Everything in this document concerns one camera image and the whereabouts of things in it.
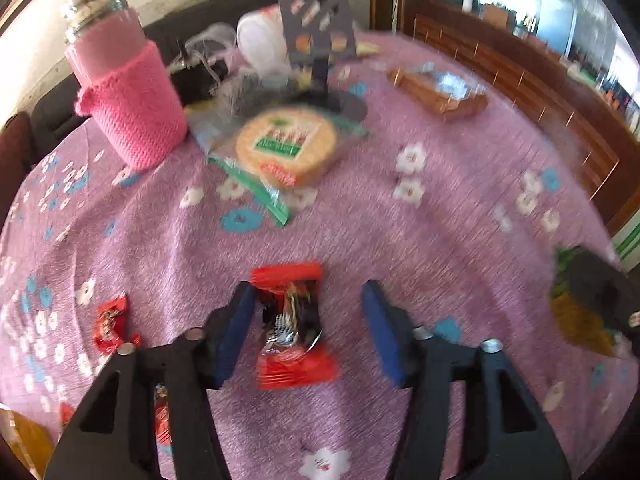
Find pink knit-sleeved bottle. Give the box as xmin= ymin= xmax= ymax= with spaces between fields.
xmin=64 ymin=0 xmax=188 ymax=170

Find maroon armchair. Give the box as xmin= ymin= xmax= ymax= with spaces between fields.
xmin=0 ymin=112 xmax=36 ymax=223

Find purple floral tablecloth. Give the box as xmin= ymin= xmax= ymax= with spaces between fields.
xmin=1 ymin=34 xmax=638 ymax=479

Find wooden cabinet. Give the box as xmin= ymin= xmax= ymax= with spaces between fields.
xmin=399 ymin=0 xmax=639 ymax=234

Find brown wooden tray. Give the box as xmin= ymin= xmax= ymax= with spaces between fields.
xmin=386 ymin=63 xmax=488 ymax=120

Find black phone stand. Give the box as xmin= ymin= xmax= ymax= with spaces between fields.
xmin=279 ymin=0 xmax=368 ymax=122

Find red black snack bar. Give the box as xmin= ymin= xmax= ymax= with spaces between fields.
xmin=154 ymin=385 xmax=171 ymax=450

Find white container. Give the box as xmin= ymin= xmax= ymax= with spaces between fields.
xmin=236 ymin=4 xmax=292 ymax=76

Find red candy wrapper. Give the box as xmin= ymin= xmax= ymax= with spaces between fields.
xmin=93 ymin=292 xmax=142 ymax=356

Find round biscuit pack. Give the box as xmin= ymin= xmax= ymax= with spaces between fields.
xmin=188 ymin=105 xmax=369 ymax=226

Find black sofa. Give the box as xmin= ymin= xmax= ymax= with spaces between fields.
xmin=29 ymin=0 xmax=312 ymax=146

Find green yellow pea packet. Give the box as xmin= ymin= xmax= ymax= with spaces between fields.
xmin=549 ymin=246 xmax=617 ymax=358

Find red black candy packet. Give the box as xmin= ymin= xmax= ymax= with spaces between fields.
xmin=250 ymin=262 xmax=340 ymax=391

